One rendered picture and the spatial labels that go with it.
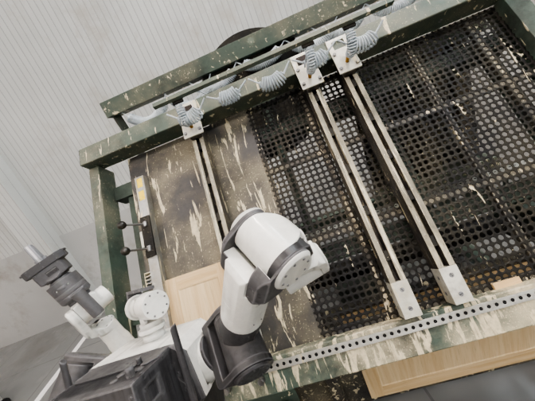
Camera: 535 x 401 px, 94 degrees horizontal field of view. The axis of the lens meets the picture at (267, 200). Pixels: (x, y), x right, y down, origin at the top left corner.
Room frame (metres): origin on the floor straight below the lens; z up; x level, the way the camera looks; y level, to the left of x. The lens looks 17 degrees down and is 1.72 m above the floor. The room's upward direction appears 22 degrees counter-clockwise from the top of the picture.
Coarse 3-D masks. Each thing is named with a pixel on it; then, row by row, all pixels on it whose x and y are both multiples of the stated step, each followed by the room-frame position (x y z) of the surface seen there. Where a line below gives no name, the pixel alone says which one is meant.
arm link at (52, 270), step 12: (60, 252) 0.76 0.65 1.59; (36, 264) 0.73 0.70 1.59; (48, 264) 0.74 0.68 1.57; (60, 264) 0.75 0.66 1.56; (24, 276) 0.71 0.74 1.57; (36, 276) 0.72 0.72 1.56; (48, 276) 0.73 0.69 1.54; (60, 276) 0.73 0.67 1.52; (72, 276) 0.74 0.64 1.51; (60, 288) 0.70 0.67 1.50
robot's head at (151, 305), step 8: (136, 296) 0.60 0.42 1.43; (144, 296) 0.53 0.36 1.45; (152, 296) 0.54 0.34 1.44; (160, 296) 0.55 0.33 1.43; (128, 304) 0.58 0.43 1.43; (136, 304) 0.54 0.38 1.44; (144, 304) 0.52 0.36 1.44; (152, 304) 0.53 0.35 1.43; (160, 304) 0.54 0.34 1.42; (168, 304) 0.55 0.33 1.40; (128, 312) 0.57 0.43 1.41; (136, 312) 0.53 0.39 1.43; (144, 312) 0.51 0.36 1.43; (152, 312) 0.52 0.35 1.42; (160, 312) 0.53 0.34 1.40; (136, 320) 0.57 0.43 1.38; (144, 320) 0.53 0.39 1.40; (152, 320) 0.55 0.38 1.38; (160, 320) 0.55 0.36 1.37; (144, 328) 0.52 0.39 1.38; (152, 328) 0.52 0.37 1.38
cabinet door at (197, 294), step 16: (192, 272) 1.03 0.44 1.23; (208, 272) 1.00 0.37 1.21; (224, 272) 0.98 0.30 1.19; (176, 288) 1.01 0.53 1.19; (192, 288) 0.99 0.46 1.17; (208, 288) 0.97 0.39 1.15; (176, 304) 0.98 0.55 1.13; (192, 304) 0.96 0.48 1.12; (208, 304) 0.94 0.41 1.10; (176, 320) 0.95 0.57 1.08; (192, 320) 0.93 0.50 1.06
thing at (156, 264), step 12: (144, 180) 1.32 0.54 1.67; (144, 192) 1.28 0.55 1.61; (144, 204) 1.24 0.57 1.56; (156, 228) 1.20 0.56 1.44; (156, 240) 1.15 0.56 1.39; (156, 264) 1.07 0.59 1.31; (156, 276) 1.05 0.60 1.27; (156, 288) 1.02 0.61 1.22; (168, 312) 0.96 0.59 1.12; (168, 324) 0.93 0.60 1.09
